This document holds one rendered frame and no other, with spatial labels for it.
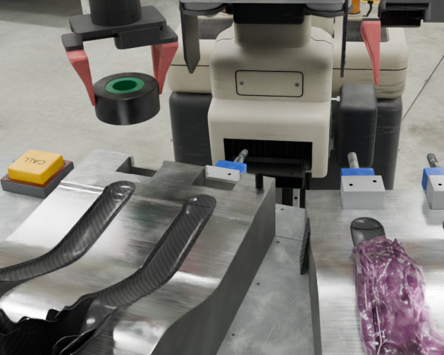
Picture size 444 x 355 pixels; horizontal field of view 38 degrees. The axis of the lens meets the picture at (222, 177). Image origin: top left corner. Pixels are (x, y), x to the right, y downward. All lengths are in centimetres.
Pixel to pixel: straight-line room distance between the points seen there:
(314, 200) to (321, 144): 36
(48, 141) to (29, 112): 33
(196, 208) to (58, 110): 241
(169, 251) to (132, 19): 26
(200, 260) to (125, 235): 10
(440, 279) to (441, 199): 18
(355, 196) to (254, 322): 20
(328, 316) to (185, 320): 14
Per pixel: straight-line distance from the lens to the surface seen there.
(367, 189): 81
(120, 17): 74
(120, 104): 76
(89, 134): 288
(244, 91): 119
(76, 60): 74
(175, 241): 73
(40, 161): 101
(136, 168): 88
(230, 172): 89
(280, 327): 74
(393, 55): 143
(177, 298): 63
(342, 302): 64
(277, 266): 81
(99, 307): 61
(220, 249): 71
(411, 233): 79
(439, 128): 287
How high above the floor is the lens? 133
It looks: 32 degrees down
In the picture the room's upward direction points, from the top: 3 degrees counter-clockwise
